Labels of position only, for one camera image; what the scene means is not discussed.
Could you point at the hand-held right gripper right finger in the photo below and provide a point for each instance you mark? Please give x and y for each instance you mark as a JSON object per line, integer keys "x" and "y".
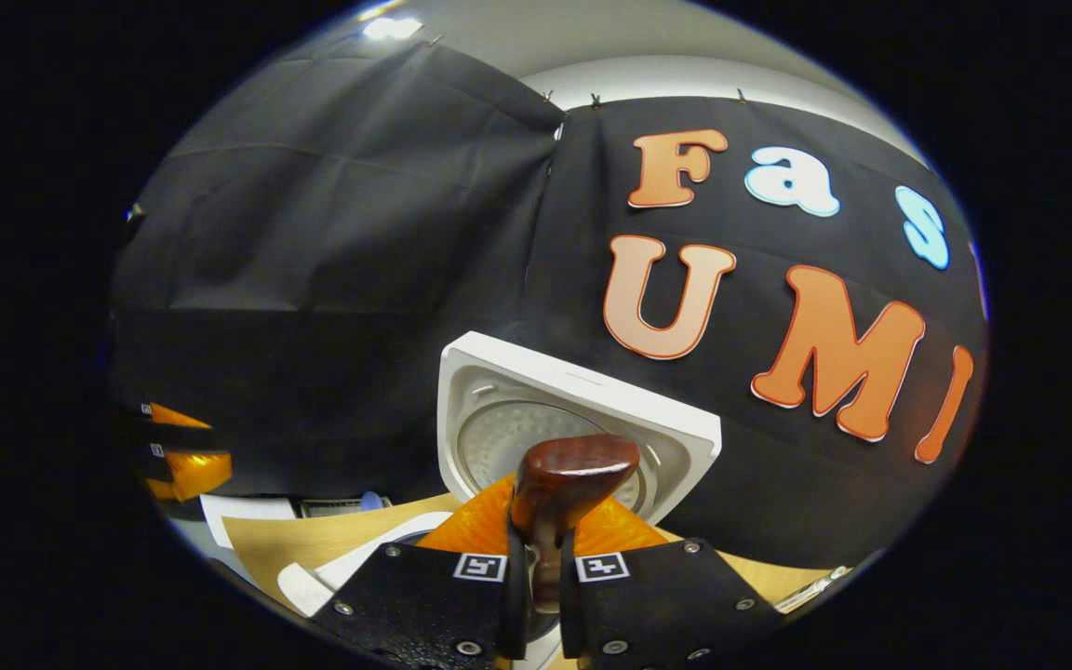
{"x": 666, "y": 605}

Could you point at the brown wooden spoon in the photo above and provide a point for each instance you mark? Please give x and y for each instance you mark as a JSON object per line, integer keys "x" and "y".
{"x": 573, "y": 475}

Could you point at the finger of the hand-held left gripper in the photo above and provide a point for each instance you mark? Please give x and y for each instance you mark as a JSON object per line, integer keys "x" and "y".
{"x": 173, "y": 417}
{"x": 196, "y": 473}

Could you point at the ceiling light panel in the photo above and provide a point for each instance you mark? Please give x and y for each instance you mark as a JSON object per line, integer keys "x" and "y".
{"x": 392, "y": 28}

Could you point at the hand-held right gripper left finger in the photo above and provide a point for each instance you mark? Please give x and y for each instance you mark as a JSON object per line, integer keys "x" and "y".
{"x": 424, "y": 614}

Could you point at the white rice cooker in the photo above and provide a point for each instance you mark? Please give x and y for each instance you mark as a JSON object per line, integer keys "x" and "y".
{"x": 499, "y": 381}

